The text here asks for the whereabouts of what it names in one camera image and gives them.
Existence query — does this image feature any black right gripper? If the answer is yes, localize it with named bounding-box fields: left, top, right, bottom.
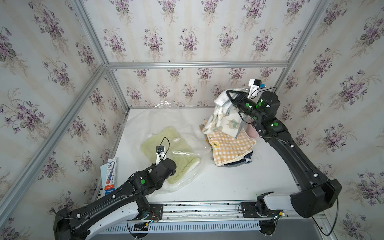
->
left=228, top=88, right=268, bottom=125

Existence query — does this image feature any navy star pattern blanket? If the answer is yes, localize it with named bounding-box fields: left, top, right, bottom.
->
left=223, top=152, right=253, bottom=168

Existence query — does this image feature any light green fleece blanket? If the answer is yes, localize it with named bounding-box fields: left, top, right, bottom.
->
left=140, top=126, right=202, bottom=188

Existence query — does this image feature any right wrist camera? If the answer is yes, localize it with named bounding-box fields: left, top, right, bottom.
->
left=248, top=79, right=266, bottom=99

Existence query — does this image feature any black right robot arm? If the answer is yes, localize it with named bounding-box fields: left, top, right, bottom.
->
left=226, top=90, right=342, bottom=219

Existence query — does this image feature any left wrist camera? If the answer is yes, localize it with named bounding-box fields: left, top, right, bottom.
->
left=156, top=145, right=167, bottom=165

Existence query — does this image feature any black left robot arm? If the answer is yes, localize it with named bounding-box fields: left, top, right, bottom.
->
left=53, top=159, right=177, bottom=240

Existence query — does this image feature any clear plastic vacuum bag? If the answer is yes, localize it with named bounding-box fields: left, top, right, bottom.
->
left=124, top=102, right=212, bottom=193

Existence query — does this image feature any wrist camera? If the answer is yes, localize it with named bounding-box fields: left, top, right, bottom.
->
left=248, top=79, right=266, bottom=99
left=156, top=145, right=167, bottom=165

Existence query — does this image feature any orange checked sunflower blanket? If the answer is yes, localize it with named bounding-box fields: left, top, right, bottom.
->
left=206, top=127, right=257, bottom=167

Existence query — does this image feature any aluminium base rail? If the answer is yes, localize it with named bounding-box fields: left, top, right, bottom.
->
left=80, top=197, right=326, bottom=224

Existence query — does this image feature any white label card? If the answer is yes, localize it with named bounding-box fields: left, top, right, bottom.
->
left=100, top=158, right=118, bottom=195

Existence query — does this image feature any pink cup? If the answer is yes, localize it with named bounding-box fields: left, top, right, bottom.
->
left=246, top=125, right=259, bottom=139

